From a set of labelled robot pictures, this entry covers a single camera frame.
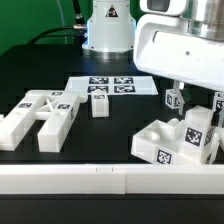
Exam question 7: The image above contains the white front rail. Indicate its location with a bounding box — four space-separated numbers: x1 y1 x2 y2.
0 164 224 194

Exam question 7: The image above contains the white chair back frame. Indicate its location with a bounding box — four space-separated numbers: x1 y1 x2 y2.
0 90 88 152

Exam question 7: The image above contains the black cable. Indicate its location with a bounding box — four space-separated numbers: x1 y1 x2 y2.
27 0 88 46

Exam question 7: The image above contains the white tagged cube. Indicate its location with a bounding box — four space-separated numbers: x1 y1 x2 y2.
165 89 180 109

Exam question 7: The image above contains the white tagged block right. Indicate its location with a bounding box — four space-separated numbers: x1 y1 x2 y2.
213 92 224 111

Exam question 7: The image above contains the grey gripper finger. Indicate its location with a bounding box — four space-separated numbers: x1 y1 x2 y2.
211 108 224 128

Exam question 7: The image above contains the white chair seat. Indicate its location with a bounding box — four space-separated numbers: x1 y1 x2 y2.
130 117 222 166

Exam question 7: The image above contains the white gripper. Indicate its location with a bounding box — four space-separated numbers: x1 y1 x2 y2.
133 14 224 115

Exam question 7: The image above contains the white marker base plate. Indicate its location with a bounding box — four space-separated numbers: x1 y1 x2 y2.
65 76 158 95

